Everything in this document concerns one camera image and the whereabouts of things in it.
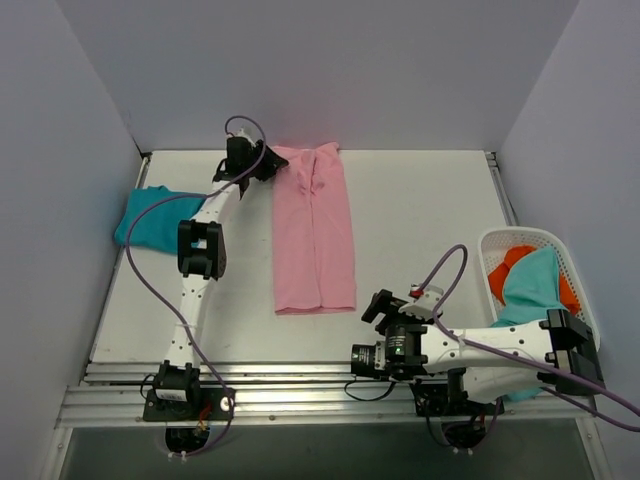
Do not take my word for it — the pink t shirt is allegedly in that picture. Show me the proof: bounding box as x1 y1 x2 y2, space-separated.
272 142 356 315

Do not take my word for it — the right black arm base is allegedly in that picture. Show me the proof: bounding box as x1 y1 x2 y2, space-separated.
410 374 504 455

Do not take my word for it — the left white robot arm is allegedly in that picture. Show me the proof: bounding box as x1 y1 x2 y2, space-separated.
163 130 288 375

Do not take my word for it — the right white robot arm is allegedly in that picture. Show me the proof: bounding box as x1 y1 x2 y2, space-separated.
350 288 605 413

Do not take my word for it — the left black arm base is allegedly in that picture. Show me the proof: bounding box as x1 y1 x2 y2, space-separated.
139 362 236 458

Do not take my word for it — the folded teal t shirt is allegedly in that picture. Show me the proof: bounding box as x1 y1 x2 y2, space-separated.
113 185 204 255

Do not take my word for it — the white plastic laundry basket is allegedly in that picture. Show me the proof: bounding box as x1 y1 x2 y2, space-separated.
477 226 601 351

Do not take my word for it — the orange t shirt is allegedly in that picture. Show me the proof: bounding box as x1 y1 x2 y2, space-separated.
487 244 583 315

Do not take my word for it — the light turquoise t shirt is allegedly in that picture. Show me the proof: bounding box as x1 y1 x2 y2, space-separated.
489 247 591 404

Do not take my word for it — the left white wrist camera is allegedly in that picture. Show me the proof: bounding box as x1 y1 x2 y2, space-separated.
226 126 255 144

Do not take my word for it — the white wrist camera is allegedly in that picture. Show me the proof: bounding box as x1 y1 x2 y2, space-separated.
399 284 444 319
226 126 255 144

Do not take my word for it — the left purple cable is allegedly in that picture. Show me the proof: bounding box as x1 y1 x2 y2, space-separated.
124 115 268 457

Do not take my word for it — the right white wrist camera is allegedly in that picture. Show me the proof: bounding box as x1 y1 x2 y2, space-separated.
399 284 444 319

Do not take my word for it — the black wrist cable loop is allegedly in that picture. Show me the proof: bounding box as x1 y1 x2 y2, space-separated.
343 374 401 402

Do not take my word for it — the aluminium mounting rail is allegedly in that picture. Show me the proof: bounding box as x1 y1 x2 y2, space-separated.
55 360 599 429

